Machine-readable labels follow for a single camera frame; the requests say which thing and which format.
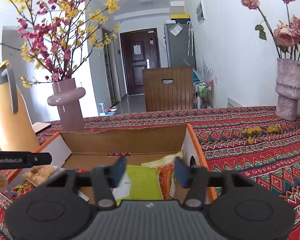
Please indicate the yellow thermos jug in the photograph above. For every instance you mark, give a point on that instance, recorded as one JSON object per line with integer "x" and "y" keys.
{"x": 16, "y": 132}

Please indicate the storage rack with bottles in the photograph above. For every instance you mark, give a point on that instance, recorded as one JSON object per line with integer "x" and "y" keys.
{"x": 203, "y": 95}

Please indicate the cracker packet near box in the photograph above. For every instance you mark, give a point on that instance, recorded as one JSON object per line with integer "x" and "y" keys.
{"x": 39, "y": 175}

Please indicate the orange red snack packet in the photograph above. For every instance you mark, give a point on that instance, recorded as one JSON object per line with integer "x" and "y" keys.
{"x": 167, "y": 181}

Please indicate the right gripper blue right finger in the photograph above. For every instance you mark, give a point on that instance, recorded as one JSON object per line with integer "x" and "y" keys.
{"x": 195, "y": 179}

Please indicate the dark brown door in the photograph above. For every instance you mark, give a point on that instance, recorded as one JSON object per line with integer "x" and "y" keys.
{"x": 139, "y": 51}

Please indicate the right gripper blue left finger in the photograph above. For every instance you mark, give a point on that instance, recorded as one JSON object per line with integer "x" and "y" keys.
{"x": 105, "y": 178}

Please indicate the patterned red tablecloth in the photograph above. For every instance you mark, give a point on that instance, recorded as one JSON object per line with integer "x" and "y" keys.
{"x": 253, "y": 190}

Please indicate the dried pink roses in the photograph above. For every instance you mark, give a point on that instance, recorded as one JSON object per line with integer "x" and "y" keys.
{"x": 280, "y": 22}

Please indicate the smooth pink ring vase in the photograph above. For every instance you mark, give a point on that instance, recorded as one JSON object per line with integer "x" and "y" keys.
{"x": 66, "y": 98}

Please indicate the yellow pink blossom branches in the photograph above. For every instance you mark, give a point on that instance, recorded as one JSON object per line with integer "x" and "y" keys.
{"x": 60, "y": 35}

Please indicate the red cardboard pumpkin box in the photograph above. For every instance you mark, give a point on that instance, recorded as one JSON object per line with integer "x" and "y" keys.
{"x": 149, "y": 147}

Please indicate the fallen yellow petals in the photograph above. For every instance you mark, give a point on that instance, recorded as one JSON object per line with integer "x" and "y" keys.
{"x": 257, "y": 131}

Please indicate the grey refrigerator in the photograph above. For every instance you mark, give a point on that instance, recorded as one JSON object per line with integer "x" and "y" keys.
{"x": 179, "y": 40}

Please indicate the green white snack packet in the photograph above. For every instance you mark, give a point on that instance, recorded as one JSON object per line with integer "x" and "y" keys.
{"x": 138, "y": 183}

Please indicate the textured lilac vase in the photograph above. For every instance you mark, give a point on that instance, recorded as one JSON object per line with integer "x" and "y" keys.
{"x": 288, "y": 88}

